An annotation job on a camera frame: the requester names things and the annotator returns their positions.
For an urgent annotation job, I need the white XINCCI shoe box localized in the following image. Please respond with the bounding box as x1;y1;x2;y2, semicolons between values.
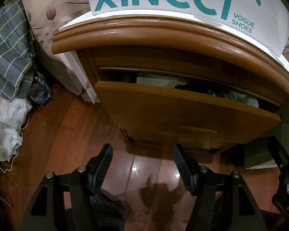
89;0;289;56

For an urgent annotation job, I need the wooden nightstand drawer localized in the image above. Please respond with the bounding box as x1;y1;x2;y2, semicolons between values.
94;68;281;151

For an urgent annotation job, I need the grey plaid cloth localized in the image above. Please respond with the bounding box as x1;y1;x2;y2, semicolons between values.
0;0;34;102

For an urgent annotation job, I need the white leaf-print fabric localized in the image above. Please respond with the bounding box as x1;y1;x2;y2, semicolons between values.
0;95;32;161

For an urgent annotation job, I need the blue patterned bag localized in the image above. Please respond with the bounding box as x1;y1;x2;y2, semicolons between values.
29;71;52;106

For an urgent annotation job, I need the plaid slipper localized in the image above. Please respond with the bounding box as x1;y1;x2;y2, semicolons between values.
89;191;127;230

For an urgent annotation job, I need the brown wooden nightstand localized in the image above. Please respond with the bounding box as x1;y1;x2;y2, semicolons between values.
51;14;289;154

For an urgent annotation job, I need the dark blue speckled underwear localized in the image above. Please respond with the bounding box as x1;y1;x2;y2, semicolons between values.
174;83;228;98

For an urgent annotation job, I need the pink floral bed sheet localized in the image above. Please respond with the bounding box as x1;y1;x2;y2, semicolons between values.
4;0;90;95

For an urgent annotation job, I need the light blue underwear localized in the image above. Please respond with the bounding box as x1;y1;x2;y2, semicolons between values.
224;92;259;108

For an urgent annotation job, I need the white cardboard strip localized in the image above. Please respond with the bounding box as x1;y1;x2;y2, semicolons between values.
64;51;100;104

